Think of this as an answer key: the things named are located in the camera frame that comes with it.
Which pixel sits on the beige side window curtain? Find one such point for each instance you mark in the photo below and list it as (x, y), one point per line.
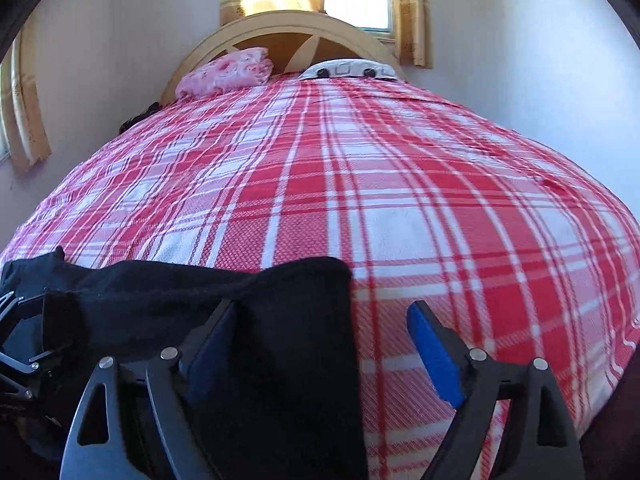
(22, 110)

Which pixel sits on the dark cloth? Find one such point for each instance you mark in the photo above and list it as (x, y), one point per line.
(137, 116)

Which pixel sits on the red plaid bed sheet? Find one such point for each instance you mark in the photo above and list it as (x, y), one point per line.
(400, 200)

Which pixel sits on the side window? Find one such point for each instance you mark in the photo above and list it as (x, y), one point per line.
(3, 147)

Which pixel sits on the beige wooden headboard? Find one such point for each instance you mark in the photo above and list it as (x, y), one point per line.
(280, 22)

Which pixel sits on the beige narrow curtain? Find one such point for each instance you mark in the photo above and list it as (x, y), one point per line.
(412, 15)

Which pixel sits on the pink floral pillow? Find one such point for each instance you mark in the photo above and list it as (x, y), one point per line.
(225, 72)

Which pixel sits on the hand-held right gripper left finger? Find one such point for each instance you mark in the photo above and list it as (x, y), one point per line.
(210, 352)

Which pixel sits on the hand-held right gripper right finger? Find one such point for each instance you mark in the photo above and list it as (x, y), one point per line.
(435, 352)

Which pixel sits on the black pants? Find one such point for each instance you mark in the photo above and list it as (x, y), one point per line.
(280, 360)

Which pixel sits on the white patterned pillow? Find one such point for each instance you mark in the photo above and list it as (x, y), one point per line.
(345, 70)

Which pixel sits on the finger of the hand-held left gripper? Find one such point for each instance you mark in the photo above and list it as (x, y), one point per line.
(9, 305)
(35, 367)

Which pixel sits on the person's dark maroon clothing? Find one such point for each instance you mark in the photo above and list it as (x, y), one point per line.
(612, 425)

